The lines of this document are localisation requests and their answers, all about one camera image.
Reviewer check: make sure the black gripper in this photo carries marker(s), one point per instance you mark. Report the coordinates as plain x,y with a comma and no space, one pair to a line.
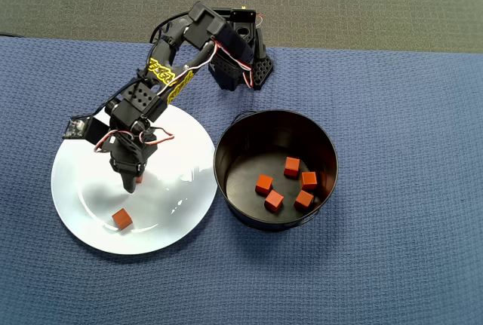
127,168

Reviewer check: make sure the red cube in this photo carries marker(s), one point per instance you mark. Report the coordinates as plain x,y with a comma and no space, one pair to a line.
274,201
303,200
139,179
263,184
309,180
291,167
122,218

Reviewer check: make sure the white round plate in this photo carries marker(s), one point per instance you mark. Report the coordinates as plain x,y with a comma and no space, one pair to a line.
75,189

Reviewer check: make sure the black metal bucket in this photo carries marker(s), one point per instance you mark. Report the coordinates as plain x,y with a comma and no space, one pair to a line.
245,204

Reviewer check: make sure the blue woven table cloth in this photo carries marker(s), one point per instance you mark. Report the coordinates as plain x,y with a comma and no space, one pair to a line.
377,189

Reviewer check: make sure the small camera circuit board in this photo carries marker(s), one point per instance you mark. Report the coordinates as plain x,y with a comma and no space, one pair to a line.
77,128

